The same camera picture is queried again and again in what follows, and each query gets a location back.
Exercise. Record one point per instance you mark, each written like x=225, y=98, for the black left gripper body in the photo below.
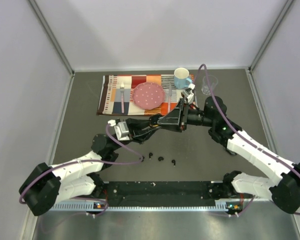
x=132, y=135

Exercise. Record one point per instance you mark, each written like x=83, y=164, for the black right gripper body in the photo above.
x=191, y=117

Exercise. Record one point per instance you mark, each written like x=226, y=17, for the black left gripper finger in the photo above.
x=148, y=133
x=139, y=122

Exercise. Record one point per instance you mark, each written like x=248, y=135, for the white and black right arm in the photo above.
x=281, y=183

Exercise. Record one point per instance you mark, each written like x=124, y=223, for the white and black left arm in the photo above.
x=77, y=170

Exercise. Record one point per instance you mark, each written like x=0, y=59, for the black marbled earbud case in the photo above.
x=232, y=153

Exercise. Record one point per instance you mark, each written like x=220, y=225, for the pink dotted plate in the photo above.
x=148, y=95

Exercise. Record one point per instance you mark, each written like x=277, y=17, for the colourful patchwork placemat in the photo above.
x=110, y=99

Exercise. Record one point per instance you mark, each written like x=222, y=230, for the light blue mug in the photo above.
x=182, y=78

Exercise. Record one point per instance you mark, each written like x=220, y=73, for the clear drinking glass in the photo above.
x=213, y=81

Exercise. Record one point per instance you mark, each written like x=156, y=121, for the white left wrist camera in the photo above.
x=121, y=129

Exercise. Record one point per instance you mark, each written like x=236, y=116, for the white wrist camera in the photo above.
x=189, y=94
x=121, y=129

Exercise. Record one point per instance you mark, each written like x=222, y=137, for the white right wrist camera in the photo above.
x=189, y=94

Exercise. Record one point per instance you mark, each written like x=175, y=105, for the knife with pink handle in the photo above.
x=169, y=97

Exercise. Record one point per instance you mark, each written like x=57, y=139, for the fork with pink handle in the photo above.
x=122, y=91

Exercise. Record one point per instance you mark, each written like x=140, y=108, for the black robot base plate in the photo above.
x=166, y=193

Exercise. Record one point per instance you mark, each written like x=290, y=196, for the aluminium frame rail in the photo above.
x=100, y=200

